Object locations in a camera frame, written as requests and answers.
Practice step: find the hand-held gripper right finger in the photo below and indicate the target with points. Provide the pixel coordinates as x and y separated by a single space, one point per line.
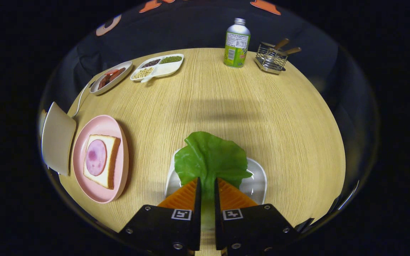
251 227

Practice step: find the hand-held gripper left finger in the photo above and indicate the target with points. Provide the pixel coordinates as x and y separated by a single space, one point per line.
166 227

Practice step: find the green lettuce leaf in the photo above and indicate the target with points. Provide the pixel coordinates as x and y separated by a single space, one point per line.
208 156

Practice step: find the white square plate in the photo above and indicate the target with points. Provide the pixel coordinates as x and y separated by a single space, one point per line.
256 181

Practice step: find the white bread slice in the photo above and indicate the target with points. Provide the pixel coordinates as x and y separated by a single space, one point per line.
113 156

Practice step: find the pink ham slice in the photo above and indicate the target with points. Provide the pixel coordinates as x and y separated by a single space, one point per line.
96 157

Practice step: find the pink round plate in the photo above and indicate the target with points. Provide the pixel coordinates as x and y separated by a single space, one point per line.
98 124

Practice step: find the white toaster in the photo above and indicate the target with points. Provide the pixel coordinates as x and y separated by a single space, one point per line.
58 138

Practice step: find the round beige plate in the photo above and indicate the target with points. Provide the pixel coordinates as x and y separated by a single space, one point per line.
119 80

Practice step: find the yellow soybeans pile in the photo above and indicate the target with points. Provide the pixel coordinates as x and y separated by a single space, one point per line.
143 73

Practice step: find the white divided dish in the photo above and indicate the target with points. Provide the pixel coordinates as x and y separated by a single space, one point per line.
167 69

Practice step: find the brown meat piece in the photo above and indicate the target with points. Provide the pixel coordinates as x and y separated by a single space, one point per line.
104 81
117 74

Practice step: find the black beans pile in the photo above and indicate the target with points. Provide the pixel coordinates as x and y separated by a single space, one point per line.
151 63

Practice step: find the pink sausage slice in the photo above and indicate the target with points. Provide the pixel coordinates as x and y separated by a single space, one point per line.
110 72

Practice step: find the green beans pile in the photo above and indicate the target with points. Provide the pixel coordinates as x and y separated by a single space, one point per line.
171 59

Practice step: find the green label metal bottle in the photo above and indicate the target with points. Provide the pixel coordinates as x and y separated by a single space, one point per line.
236 46

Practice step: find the black backdrop cloth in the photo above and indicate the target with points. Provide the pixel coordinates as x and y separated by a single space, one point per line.
190 28

